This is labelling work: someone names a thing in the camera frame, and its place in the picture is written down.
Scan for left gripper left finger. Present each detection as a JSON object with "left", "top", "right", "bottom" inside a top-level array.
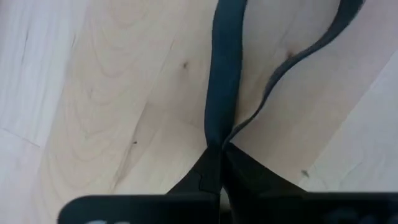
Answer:
[{"left": 58, "top": 144, "right": 222, "bottom": 224}]

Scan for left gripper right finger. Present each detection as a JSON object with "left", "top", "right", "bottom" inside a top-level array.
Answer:
[{"left": 221, "top": 142, "right": 398, "bottom": 224}]

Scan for black wide rubber band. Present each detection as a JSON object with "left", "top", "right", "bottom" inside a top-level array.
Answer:
[{"left": 203, "top": 0, "right": 366, "bottom": 149}]

